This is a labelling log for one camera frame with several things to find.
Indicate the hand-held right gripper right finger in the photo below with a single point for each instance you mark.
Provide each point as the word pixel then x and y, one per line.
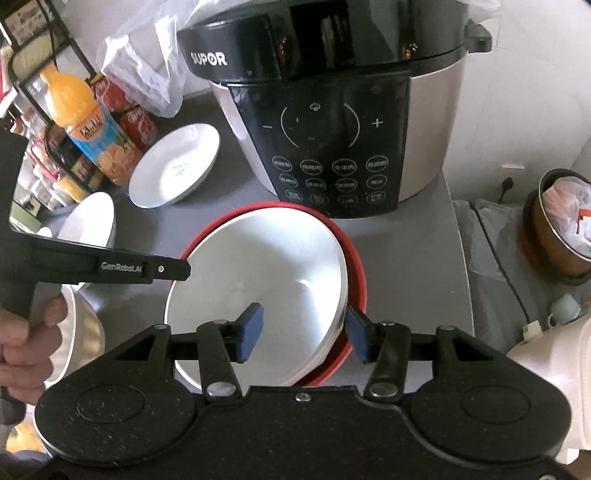
pixel 358 337

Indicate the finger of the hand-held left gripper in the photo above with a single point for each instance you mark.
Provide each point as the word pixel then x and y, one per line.
pixel 115 266

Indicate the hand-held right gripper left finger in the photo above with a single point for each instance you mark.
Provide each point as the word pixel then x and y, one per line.
pixel 249 334

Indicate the red plate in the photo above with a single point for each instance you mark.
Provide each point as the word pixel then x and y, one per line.
pixel 358 272

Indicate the large white bowl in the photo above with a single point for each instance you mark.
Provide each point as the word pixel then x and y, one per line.
pixel 258 258

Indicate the white printed plate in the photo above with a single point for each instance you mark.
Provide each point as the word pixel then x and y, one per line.
pixel 184 152

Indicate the person's left hand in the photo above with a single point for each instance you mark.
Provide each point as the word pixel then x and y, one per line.
pixel 27 355

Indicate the small white bowl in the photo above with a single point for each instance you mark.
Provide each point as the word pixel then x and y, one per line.
pixel 90 221

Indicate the metal bowl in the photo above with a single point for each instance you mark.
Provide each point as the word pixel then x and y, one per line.
pixel 83 332

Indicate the orange juice bottle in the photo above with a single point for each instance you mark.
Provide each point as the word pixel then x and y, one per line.
pixel 87 124

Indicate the pale yellow sponge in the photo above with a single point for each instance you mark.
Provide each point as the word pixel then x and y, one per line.
pixel 32 57

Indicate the red cola can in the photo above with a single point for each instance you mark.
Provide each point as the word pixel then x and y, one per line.
pixel 111 94
pixel 138 127

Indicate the black metal kitchen rack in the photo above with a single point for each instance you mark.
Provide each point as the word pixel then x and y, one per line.
pixel 82 55

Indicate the white power adapter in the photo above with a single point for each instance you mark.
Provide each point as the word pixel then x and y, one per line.
pixel 533 330

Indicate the clear plastic bag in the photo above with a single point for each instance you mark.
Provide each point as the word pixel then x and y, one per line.
pixel 147 69

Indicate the grey cloth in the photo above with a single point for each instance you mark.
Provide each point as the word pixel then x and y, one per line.
pixel 508 230

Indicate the white appliance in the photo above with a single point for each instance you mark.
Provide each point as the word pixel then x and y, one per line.
pixel 554 369

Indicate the white cup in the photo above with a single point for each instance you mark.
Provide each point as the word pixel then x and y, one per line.
pixel 565 307

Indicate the brown trash bin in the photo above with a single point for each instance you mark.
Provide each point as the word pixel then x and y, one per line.
pixel 549 244

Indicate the black plug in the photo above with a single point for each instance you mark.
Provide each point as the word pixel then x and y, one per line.
pixel 506 184

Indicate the white and black rice cooker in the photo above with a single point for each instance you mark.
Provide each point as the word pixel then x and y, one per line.
pixel 438 138

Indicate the white bin bag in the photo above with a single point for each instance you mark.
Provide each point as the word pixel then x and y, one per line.
pixel 565 207

